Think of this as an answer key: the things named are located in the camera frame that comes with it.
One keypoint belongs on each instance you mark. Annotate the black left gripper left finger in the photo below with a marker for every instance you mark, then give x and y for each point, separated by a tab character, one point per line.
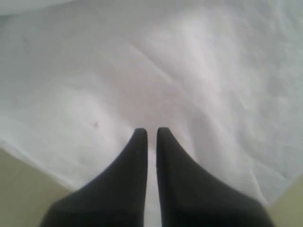
115	198

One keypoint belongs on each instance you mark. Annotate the white t-shirt red print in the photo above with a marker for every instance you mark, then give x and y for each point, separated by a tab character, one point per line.
226	76

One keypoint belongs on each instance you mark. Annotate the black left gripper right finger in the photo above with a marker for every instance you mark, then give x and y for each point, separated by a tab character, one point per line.
192	197

